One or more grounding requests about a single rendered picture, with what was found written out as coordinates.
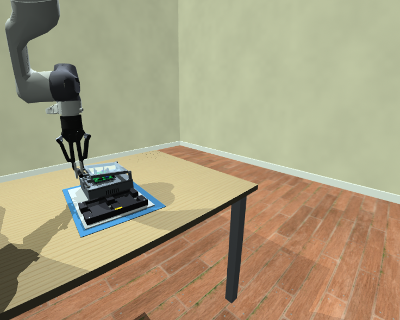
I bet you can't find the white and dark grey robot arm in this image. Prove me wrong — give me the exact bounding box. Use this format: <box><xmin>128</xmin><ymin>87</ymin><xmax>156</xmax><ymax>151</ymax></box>
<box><xmin>5</xmin><ymin>0</ymin><xmax>84</xmax><ymax>116</ymax></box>

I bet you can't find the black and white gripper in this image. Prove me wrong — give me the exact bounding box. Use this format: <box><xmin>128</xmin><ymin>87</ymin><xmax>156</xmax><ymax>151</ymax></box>
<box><xmin>55</xmin><ymin>114</ymin><xmax>91</xmax><ymax>179</ymax></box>

